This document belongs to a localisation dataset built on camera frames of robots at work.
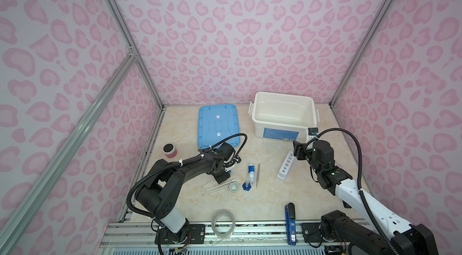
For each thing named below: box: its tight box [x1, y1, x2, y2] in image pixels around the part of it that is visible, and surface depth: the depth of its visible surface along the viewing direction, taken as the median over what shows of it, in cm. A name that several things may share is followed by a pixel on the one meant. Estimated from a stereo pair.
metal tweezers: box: [255, 163, 261, 189], surface depth 92 cm
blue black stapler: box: [284, 202, 298, 246], surface depth 74 cm
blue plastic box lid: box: [197, 104, 241, 150], surface depth 113 cm
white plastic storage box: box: [248, 91, 321, 143], surface depth 103 cm
